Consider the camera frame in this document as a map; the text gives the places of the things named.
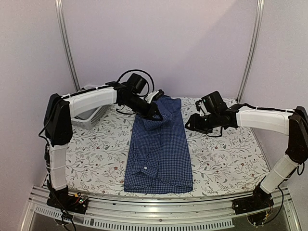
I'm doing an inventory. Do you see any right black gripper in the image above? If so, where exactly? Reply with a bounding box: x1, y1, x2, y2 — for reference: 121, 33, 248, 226
185, 112, 220, 134

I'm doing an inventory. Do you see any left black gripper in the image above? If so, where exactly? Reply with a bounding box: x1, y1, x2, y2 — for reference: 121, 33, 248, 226
123, 95, 164, 122

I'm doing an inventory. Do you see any blue plaid long sleeve shirt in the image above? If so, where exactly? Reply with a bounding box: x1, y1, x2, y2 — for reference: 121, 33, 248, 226
124, 96, 193, 194

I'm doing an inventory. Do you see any white plastic basket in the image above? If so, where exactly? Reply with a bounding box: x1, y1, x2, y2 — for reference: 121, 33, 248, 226
65, 85, 116, 129

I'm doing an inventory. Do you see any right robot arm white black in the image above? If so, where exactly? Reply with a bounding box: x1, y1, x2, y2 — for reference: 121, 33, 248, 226
185, 91, 308, 210

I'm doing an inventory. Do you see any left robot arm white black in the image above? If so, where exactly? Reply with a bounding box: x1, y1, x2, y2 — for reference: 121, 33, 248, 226
38, 70, 164, 209

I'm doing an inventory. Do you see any floral patterned table mat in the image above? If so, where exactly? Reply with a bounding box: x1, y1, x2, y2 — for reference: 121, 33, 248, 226
51, 104, 269, 199

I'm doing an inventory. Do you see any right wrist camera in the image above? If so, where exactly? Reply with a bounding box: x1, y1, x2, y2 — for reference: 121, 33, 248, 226
195, 100, 205, 115

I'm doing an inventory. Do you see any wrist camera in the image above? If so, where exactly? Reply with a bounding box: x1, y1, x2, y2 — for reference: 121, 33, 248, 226
145, 89, 165, 103
195, 100, 205, 115

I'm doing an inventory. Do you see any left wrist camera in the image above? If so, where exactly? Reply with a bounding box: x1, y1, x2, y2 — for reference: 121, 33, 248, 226
145, 89, 165, 103

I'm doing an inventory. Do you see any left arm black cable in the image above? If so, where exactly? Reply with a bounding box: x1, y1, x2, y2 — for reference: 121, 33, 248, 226
117, 69, 154, 97

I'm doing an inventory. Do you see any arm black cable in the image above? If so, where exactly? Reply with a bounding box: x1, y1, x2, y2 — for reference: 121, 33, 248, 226
206, 102, 299, 138
117, 69, 154, 97

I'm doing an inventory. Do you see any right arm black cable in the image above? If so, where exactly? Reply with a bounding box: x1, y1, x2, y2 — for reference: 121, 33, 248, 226
206, 102, 299, 138

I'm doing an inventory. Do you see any aluminium front rail frame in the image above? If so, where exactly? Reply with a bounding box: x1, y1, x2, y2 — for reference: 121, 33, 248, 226
21, 186, 303, 231

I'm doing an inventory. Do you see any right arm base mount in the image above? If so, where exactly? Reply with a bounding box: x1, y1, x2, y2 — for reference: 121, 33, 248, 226
231, 193, 274, 215

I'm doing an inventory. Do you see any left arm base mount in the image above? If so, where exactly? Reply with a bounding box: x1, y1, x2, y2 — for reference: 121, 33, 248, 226
47, 191, 89, 214

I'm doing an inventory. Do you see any right aluminium corner post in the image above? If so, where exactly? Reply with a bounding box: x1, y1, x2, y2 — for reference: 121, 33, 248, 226
236, 0, 265, 102

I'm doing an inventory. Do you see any aluminium corner post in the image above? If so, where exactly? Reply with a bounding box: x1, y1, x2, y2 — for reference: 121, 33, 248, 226
236, 0, 265, 102
54, 0, 80, 91

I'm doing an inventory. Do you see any left aluminium corner post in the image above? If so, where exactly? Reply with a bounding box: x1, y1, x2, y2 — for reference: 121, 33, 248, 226
54, 0, 80, 91

